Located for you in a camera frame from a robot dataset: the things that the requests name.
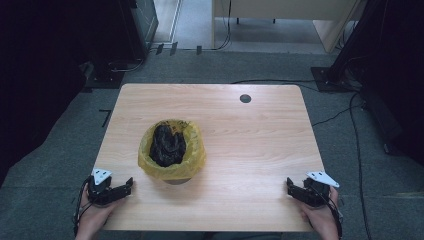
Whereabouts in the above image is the bin with yellow bag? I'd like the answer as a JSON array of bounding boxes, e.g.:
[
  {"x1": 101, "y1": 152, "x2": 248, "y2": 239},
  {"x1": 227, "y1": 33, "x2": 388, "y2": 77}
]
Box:
[{"x1": 137, "y1": 118, "x2": 207, "y2": 182}]

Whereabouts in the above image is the dark curtain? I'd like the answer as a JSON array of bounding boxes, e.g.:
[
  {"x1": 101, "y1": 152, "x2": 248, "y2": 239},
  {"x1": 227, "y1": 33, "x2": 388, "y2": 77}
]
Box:
[
  {"x1": 0, "y1": 0, "x2": 134, "y2": 188},
  {"x1": 333, "y1": 0, "x2": 424, "y2": 166}
]

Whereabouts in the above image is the black plastic bag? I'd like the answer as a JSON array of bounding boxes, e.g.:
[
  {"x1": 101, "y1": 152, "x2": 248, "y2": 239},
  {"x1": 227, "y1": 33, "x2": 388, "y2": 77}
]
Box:
[{"x1": 148, "y1": 123, "x2": 188, "y2": 168}]

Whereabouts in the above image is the dark computer case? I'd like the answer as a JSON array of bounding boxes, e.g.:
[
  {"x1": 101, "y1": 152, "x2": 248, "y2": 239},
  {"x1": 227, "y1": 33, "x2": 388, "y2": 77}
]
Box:
[{"x1": 128, "y1": 0, "x2": 160, "y2": 59}]

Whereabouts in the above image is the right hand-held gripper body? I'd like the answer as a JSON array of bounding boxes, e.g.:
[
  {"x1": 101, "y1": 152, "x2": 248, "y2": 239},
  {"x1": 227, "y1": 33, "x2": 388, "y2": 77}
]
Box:
[{"x1": 302, "y1": 170, "x2": 341, "y2": 208}]

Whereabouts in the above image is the grey floor cable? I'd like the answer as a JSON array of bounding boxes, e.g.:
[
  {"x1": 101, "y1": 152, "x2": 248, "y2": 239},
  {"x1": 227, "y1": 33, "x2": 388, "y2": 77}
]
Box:
[{"x1": 108, "y1": 56, "x2": 148, "y2": 74}]

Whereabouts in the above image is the person's right hand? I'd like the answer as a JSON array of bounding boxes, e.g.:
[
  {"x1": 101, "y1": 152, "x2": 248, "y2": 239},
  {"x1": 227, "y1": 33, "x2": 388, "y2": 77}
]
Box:
[{"x1": 297, "y1": 187, "x2": 340, "y2": 235}]

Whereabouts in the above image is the long black floor cable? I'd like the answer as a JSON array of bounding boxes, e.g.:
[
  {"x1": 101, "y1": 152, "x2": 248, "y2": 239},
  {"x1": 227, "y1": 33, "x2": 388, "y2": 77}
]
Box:
[{"x1": 347, "y1": 92, "x2": 374, "y2": 240}]

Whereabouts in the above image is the beige wooden desk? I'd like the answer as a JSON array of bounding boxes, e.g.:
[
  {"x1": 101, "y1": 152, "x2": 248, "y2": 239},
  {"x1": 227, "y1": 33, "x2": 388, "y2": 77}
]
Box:
[{"x1": 211, "y1": 0, "x2": 364, "y2": 54}]

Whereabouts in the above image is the right hand-held gripper cable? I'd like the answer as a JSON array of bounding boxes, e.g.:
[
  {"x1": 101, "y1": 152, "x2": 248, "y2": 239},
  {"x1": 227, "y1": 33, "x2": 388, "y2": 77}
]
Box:
[{"x1": 318, "y1": 188, "x2": 344, "y2": 240}]

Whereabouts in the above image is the black metal stand base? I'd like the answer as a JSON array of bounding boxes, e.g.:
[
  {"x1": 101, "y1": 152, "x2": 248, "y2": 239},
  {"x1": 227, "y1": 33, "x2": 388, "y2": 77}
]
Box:
[
  {"x1": 83, "y1": 68, "x2": 126, "y2": 90},
  {"x1": 310, "y1": 65, "x2": 356, "y2": 93}
]

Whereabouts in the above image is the left hand-held gripper cable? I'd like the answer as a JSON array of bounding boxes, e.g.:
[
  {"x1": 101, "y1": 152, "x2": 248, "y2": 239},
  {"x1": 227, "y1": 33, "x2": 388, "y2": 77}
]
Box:
[{"x1": 72, "y1": 175, "x2": 94, "y2": 236}]

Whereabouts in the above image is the hand-held gripper cable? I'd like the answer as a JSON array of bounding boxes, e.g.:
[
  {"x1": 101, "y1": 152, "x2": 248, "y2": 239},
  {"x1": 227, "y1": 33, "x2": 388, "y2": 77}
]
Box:
[
  {"x1": 72, "y1": 175, "x2": 94, "y2": 236},
  {"x1": 318, "y1": 188, "x2": 344, "y2": 240}
]

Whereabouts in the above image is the person's left hand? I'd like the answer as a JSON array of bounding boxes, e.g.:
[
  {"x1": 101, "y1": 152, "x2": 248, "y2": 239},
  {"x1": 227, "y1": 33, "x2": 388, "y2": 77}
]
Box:
[{"x1": 76, "y1": 185, "x2": 126, "y2": 235}]

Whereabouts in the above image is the black hanging cable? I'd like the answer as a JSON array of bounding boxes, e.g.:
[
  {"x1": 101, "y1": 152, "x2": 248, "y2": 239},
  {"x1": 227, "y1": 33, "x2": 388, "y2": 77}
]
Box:
[{"x1": 213, "y1": 0, "x2": 233, "y2": 52}]

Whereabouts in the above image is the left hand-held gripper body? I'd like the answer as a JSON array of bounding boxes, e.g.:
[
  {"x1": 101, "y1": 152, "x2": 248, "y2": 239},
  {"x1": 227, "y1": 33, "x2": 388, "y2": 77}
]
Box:
[{"x1": 87, "y1": 168, "x2": 118, "y2": 207}]

